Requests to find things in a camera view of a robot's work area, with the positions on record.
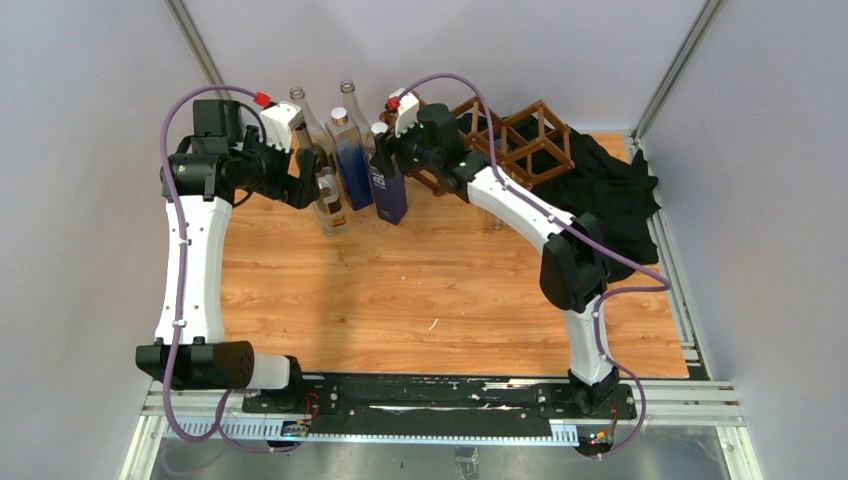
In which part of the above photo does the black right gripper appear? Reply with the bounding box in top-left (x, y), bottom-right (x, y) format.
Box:
top-left (370, 113), bottom-right (441, 181)

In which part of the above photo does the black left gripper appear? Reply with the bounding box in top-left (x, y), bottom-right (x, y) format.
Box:
top-left (230, 126), bottom-right (319, 208)

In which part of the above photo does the clear square glass bottle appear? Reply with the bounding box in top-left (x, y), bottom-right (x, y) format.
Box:
top-left (315, 167), bottom-right (348, 236)

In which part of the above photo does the clear bottle with blue label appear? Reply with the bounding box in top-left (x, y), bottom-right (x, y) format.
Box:
top-left (368, 121), bottom-right (408, 225)

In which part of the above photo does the blue labelled clear bottle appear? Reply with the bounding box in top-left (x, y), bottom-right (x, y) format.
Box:
top-left (325, 107), bottom-right (373, 211)

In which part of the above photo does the clear bottle with black label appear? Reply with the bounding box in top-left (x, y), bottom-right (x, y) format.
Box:
top-left (339, 79), bottom-right (375, 155)

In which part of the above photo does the tall clear glass bottle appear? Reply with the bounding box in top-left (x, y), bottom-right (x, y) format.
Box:
top-left (289, 86), bottom-right (332, 154)

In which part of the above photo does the small clear glass bottle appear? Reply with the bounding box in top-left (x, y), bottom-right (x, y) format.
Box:
top-left (489, 214), bottom-right (504, 231)

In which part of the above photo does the dark green wine bottle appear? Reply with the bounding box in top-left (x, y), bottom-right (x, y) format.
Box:
top-left (295, 122), bottom-right (338, 176)

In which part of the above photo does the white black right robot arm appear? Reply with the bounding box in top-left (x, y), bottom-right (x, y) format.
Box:
top-left (370, 104), bottom-right (631, 418)

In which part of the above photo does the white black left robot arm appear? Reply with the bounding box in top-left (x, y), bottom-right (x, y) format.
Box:
top-left (135, 99), bottom-right (321, 413)

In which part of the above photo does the brown wooden wine rack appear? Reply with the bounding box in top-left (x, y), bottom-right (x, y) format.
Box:
top-left (383, 96), bottom-right (574, 201)

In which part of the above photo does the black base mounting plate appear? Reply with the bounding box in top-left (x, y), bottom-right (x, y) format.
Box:
top-left (241, 373), bottom-right (639, 439)

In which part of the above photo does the black cloth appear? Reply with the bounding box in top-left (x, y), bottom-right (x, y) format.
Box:
top-left (457, 113), bottom-right (662, 285)

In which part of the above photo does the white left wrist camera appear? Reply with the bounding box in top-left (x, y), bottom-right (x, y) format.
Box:
top-left (260, 102), bottom-right (304, 154)

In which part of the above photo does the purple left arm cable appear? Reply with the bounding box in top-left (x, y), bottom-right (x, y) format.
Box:
top-left (160, 84), bottom-right (273, 456)

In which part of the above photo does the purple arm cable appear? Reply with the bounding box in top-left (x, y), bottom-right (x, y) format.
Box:
top-left (160, 84), bottom-right (273, 456)
top-left (387, 72), bottom-right (673, 460)

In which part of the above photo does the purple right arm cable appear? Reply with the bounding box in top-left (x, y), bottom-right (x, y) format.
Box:
top-left (387, 72), bottom-right (673, 460)

